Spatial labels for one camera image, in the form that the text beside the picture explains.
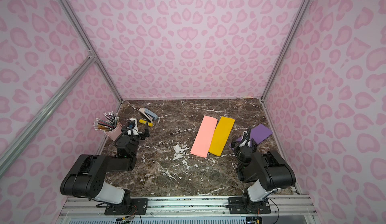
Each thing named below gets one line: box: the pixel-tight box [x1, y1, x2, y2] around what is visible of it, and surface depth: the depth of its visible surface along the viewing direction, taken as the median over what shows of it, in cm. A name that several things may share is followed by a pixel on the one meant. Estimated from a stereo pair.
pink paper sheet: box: [189, 115, 219, 159], surface depth 100 cm
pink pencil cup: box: [105, 121, 123, 141], surface depth 92 cm
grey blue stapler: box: [138, 106, 159, 124], surface depth 109 cm
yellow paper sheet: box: [208, 116, 236, 157], surface depth 100 cm
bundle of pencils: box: [92, 111, 120, 132], surface depth 93 cm
